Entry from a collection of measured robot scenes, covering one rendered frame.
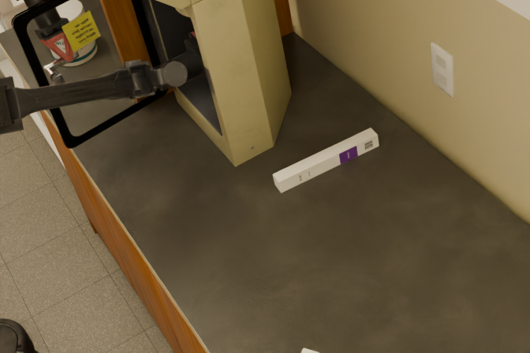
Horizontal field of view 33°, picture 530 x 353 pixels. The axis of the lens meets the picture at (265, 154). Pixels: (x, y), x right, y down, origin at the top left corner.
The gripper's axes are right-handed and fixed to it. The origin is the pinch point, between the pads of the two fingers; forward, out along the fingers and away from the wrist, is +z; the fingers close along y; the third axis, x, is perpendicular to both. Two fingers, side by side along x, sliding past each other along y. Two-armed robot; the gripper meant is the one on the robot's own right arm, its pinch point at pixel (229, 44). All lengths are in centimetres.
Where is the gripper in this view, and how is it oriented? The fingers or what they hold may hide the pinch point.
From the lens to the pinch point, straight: 212.4
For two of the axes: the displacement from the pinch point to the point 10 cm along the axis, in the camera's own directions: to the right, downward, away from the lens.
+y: -5.0, -5.3, 6.9
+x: 1.7, 7.2, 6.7
